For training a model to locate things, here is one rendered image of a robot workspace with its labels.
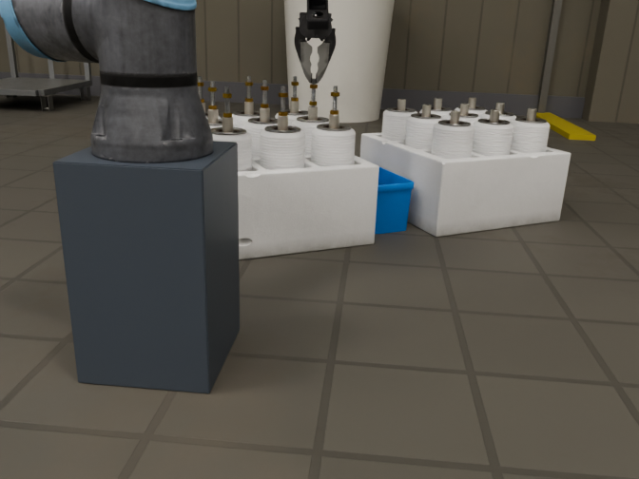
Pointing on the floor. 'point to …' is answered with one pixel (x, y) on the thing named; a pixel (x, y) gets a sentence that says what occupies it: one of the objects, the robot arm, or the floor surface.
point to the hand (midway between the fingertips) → (314, 77)
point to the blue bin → (392, 202)
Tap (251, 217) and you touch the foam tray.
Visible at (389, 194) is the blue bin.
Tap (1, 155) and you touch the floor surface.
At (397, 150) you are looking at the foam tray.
